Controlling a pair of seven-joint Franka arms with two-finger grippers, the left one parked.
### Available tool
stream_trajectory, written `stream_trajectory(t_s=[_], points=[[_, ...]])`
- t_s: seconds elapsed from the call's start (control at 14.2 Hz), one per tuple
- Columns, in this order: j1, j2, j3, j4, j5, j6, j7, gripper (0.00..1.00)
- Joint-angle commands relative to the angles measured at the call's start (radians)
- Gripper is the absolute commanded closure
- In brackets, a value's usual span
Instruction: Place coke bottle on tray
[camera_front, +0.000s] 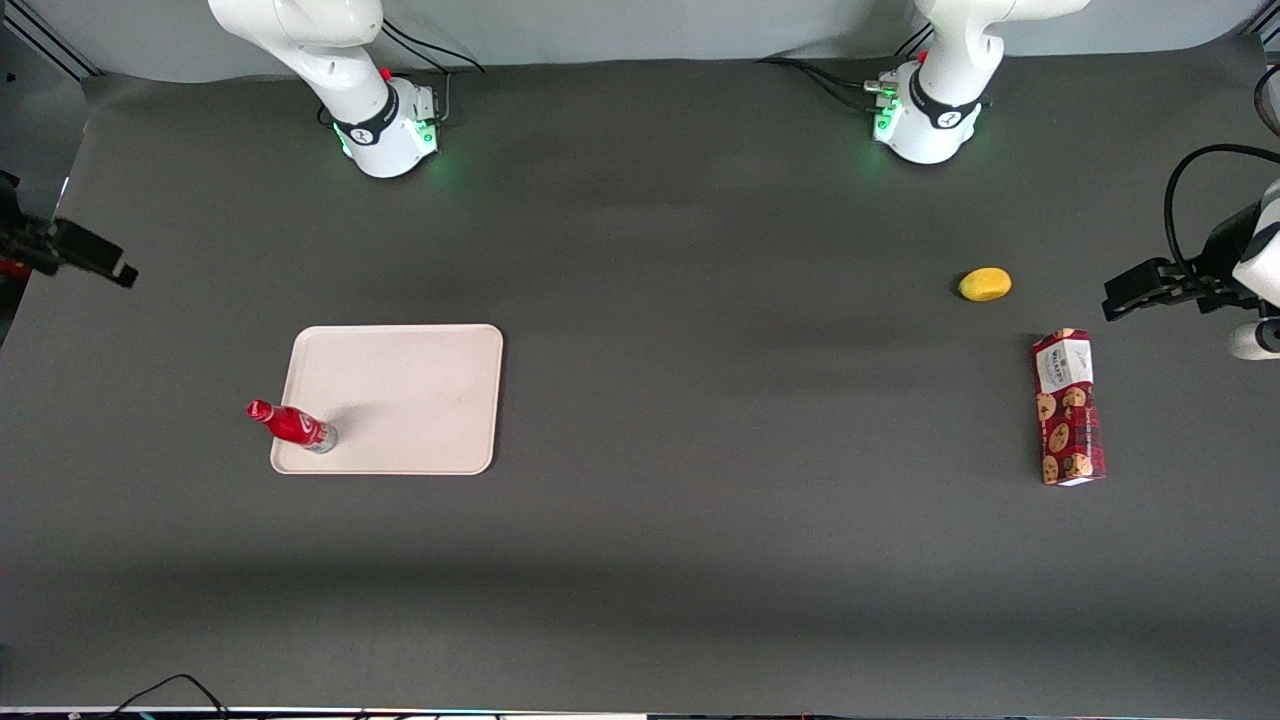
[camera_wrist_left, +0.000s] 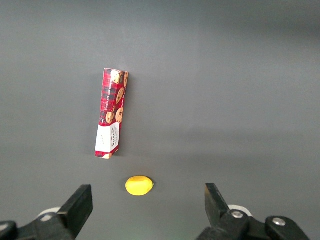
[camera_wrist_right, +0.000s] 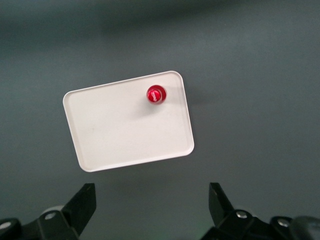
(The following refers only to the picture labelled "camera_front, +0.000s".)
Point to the small red object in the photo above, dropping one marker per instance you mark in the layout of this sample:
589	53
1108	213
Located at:
10	270

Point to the yellow lemon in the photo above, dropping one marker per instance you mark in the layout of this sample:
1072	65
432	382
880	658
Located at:
985	284

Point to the beige plastic tray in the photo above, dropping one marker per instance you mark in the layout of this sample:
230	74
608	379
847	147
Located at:
400	390

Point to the aluminium frame strut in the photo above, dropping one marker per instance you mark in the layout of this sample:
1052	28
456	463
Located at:
1265	38
55	48

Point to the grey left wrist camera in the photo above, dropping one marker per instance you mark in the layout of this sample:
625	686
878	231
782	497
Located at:
1252	342

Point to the red cookie box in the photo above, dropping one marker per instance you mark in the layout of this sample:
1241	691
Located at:
1070	420

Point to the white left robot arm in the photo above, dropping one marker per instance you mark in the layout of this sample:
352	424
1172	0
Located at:
935	130

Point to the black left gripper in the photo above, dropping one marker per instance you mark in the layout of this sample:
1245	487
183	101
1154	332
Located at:
1218	250

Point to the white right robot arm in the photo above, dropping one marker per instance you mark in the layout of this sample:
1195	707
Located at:
385	140

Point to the red coke bottle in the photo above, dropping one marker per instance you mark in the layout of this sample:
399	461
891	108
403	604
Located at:
295	427

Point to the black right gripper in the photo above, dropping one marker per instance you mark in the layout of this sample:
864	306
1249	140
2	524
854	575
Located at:
22	243

